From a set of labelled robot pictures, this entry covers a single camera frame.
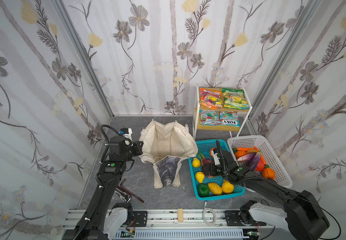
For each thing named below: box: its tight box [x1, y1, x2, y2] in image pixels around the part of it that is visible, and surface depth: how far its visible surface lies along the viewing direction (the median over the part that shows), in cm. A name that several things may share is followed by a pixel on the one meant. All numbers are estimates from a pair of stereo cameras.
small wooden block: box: [177, 208, 184, 222], surface depth 76 cm
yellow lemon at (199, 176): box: [195, 171, 205, 184], surface depth 86 cm
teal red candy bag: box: [199, 110, 220, 126], surface depth 97 cm
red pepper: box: [255, 159, 265, 171], surface depth 88 cm
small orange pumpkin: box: [262, 164, 276, 180], surface depth 86 cm
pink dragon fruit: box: [196, 151, 214, 166], surface depth 92 cm
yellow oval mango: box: [207, 182, 223, 196], surface depth 82 cm
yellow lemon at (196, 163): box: [192, 157, 201, 168], surface depth 92 cm
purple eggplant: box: [237, 152, 260, 171], surface depth 88 cm
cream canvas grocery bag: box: [140, 119, 199, 189], surface depth 84 cm
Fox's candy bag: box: [218, 110, 241, 128], surface depth 97 cm
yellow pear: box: [221, 179, 234, 194], surface depth 81 cm
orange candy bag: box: [199, 88, 223, 109], surface depth 81 cm
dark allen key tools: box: [114, 178, 145, 203], surface depth 83 cm
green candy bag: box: [222, 88, 250, 111], surface depth 81 cm
